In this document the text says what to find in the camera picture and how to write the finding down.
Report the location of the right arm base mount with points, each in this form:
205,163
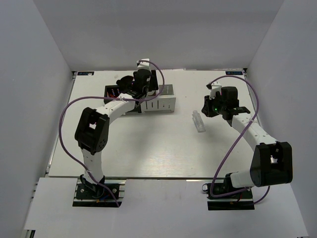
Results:
229,200

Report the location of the clear plastic bottle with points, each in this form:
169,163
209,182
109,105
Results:
199,124

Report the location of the black organizer box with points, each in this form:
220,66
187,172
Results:
113,91

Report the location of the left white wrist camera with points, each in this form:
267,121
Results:
143,64

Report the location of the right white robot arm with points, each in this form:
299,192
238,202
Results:
272,160

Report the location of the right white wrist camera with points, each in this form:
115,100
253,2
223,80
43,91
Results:
214,88

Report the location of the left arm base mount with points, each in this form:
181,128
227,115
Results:
93,195

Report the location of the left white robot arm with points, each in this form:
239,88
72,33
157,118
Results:
93,127

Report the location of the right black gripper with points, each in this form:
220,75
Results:
206,109

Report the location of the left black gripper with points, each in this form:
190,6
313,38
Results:
153,86

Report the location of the white organizer box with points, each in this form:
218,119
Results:
164,102

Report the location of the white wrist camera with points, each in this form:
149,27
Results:
143,64
214,88

